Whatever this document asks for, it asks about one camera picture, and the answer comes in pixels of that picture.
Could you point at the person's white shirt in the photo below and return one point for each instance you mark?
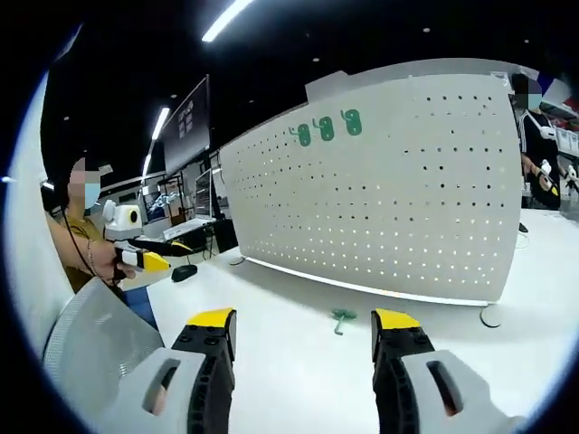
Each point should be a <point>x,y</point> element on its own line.
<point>31,253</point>

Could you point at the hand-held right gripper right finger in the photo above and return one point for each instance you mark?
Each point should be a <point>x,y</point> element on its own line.
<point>466,393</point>

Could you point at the person's left hand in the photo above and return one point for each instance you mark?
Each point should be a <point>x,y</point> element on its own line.
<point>111,267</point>

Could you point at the black computer mouse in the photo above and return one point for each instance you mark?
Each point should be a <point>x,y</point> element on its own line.
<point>184,272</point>

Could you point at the large dark wall screen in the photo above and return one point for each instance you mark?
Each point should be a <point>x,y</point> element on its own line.
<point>187,122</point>

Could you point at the grey mesh office chair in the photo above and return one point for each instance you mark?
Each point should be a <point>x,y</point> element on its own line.
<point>99,334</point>

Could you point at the long ceiling light strip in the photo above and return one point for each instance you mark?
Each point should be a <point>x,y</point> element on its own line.
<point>226,20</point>

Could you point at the open silver laptop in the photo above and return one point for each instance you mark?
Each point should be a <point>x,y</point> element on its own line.
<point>203,196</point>

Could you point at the white storage shelf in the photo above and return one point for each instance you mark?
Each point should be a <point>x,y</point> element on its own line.
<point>565,131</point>

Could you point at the white perforated mounting plate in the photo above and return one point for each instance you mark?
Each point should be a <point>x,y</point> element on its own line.
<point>384,203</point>

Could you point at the black phone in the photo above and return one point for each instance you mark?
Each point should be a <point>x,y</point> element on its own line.
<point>523,227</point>

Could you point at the short ceiling light strip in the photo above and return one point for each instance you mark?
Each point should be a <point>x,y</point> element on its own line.
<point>147,166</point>
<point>160,123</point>

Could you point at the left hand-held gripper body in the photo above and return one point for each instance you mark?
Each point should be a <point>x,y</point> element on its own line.
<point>120,223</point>

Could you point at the green hook assembly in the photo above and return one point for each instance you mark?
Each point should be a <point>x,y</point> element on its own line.
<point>304,135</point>
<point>354,122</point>
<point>325,128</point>
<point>342,315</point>

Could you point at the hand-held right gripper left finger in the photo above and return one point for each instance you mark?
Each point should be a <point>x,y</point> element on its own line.
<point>135,393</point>

